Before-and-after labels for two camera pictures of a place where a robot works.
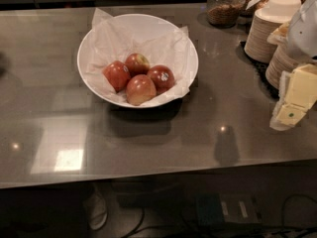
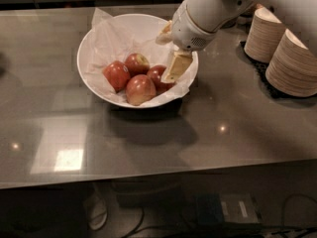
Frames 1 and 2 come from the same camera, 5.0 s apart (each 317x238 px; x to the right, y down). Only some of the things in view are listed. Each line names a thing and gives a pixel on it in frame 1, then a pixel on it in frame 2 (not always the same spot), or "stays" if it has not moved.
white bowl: [137, 60] stays
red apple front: [140, 90] stays
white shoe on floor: [96, 209] stays
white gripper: [304, 34] → [185, 30]
